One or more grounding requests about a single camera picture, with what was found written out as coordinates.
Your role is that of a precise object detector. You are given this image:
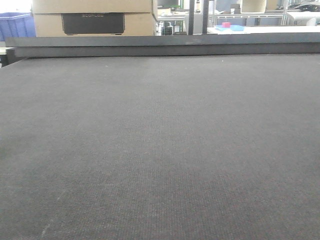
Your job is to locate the white background table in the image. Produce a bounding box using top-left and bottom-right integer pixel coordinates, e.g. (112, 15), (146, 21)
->
(207, 25), (320, 35)

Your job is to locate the black vertical post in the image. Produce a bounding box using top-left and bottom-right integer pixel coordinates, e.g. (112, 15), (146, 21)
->
(188, 0), (195, 36)

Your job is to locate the blue crate in background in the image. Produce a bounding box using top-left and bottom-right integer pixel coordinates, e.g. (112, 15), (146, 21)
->
(0, 12), (36, 42)

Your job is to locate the dark conveyor side rail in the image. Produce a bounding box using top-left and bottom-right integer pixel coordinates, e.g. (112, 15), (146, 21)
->
(5, 32), (320, 58)

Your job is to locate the small red block on table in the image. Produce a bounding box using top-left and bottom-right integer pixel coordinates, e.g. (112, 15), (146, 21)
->
(221, 22), (231, 28)

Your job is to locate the cardboard box with black label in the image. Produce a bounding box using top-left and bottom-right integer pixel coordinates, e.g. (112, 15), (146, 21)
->
(32, 0), (158, 37)

